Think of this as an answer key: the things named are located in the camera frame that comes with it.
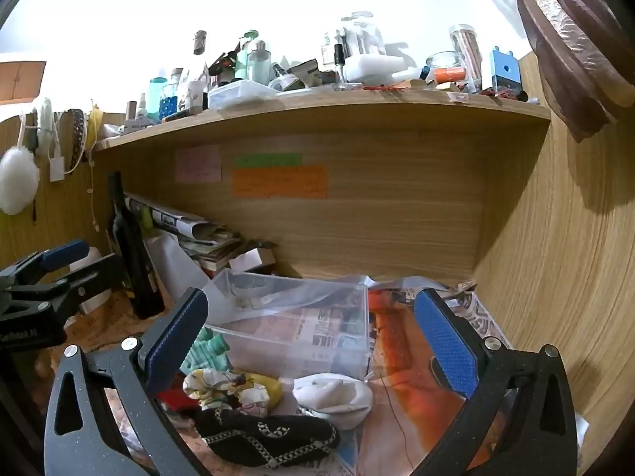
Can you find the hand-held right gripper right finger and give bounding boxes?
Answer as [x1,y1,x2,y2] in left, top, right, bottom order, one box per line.
[414,288,579,476]

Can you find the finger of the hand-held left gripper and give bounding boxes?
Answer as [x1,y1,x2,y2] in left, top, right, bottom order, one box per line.
[0,240,90,288]
[10,254,125,314]

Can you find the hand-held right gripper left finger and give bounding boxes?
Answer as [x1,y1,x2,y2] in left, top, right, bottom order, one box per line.
[44,286,209,476]

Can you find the green striped sock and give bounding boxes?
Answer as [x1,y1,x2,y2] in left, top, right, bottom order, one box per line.
[179,327,231,375]

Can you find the yellow floral cloth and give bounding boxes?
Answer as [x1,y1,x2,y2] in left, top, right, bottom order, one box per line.
[183,368,283,417]

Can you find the white sock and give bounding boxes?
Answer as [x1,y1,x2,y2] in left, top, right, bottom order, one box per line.
[292,373,374,431]

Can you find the clear plastic storage box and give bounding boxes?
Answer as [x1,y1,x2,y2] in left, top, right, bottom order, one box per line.
[201,269,373,382]

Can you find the black patterned sock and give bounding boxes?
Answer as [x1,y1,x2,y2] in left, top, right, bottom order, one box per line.
[193,407,341,468]

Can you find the dark wine bottle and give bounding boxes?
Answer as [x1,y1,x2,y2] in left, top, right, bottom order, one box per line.
[106,171,165,319]

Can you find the red cloth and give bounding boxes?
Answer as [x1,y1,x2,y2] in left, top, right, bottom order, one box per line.
[159,389,199,412]

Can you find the white paper bag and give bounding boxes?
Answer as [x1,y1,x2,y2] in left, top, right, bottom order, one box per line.
[144,235,214,303]

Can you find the white fluffy pompom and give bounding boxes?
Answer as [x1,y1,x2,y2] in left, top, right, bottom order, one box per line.
[0,148,39,215]

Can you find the rolled newspaper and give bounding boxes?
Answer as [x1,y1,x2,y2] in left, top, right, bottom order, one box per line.
[124,192,229,241]

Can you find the stack of magazines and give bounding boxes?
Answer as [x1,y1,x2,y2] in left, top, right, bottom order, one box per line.
[181,235,246,273]

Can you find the small cardboard box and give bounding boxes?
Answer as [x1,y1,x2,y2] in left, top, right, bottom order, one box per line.
[228,245,277,276]

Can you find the patterned headband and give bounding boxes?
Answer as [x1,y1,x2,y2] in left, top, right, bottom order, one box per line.
[67,108,88,174]

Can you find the yellow hanging cloth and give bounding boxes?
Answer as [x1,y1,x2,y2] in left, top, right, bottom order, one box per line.
[87,106,106,152]

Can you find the white fluffy strip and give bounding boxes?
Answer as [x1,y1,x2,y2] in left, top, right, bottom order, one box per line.
[37,98,54,157]

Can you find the pink sticky note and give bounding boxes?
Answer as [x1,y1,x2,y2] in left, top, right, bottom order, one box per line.
[175,146,222,182]

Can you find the large cardboard box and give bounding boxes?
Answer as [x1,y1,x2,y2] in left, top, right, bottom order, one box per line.
[0,61,47,105]

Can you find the teal plastic bottle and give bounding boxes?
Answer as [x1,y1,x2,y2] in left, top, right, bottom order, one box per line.
[149,77,168,122]

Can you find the blue liquid bottle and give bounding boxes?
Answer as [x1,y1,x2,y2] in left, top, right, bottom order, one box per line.
[161,84,179,119]

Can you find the orange sticky note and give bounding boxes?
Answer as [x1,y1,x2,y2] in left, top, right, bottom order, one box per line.
[233,166,328,199]

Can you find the green sticky note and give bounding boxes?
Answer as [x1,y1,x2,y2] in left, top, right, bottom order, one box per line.
[235,154,303,167]

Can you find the clear bottle with dark cork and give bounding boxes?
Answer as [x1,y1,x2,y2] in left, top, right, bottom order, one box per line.
[191,30,210,110]

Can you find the white lidded plastic box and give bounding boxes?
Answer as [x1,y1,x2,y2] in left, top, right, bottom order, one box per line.
[207,79,279,110]

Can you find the wooden shelf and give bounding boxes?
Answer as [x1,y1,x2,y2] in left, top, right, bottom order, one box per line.
[93,94,552,152]

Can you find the mint green pump bottle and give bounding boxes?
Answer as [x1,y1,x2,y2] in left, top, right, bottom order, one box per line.
[233,30,259,83]

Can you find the square perfume bottle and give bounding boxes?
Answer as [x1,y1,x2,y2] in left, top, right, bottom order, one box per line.
[270,62,298,91]

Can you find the blue plastic device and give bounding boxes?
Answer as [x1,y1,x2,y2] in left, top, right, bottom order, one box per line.
[491,47,519,95]

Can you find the short glass jar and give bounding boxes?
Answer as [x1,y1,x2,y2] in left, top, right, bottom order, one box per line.
[425,51,470,92]

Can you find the white foam block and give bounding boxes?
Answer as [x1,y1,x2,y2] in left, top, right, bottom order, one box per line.
[344,54,405,84]

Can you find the brown open carton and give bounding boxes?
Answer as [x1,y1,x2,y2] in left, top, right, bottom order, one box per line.
[288,59,321,89]

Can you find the tall clear jar with sticks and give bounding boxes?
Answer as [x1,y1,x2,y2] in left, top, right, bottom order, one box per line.
[449,24,483,94]

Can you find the small spray bottle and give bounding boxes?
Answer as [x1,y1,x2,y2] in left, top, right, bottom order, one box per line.
[333,44,347,91]

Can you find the brown curtain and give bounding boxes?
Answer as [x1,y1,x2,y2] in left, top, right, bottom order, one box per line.
[513,0,635,144]

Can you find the large clear glass jar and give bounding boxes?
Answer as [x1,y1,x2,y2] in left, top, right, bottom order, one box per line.
[340,10,388,58]

